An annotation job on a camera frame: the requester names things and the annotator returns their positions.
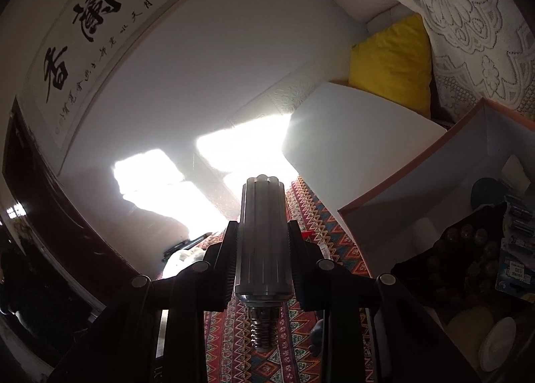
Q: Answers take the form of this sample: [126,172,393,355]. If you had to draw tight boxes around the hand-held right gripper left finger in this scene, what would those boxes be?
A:
[48,220,241,383]

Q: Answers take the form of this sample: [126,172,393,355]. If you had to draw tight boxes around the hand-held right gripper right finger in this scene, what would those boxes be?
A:
[288,220,481,383]

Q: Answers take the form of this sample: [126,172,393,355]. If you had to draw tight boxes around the metal finned light bulb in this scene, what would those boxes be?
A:
[233,174,293,352]

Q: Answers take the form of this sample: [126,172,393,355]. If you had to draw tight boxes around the orange cardboard box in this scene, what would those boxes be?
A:
[336,97,535,383]

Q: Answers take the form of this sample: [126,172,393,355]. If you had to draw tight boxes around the wooden bead bracelet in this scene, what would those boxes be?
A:
[430,222,502,296]

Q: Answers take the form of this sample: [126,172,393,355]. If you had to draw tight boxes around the blue battery blister pack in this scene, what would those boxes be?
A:
[493,195,535,294]

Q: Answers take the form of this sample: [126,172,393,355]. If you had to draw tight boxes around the desktop with patterned red cloth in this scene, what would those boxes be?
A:
[201,176,377,383]

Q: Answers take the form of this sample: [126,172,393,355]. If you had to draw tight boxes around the white plush dog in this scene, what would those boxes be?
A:
[162,246,210,281]

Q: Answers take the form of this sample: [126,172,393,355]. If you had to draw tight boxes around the black bar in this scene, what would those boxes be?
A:
[161,230,214,260]

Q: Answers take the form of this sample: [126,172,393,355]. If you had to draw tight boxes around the white box lid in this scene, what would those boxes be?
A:
[281,81,449,220]

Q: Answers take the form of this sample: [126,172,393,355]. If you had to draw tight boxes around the dark wooden door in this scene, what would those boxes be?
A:
[0,96,143,325]

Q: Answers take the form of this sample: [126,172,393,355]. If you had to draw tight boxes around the white round disc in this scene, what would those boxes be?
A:
[478,316,519,373]

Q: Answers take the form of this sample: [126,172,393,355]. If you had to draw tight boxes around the yellow pillow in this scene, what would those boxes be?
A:
[348,13,432,118]

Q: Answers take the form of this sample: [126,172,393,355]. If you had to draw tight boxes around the framed calligraphy scroll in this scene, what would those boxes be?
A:
[21,0,306,177]

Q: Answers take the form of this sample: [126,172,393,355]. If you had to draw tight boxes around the white lace pillow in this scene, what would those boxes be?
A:
[330,0,535,122]

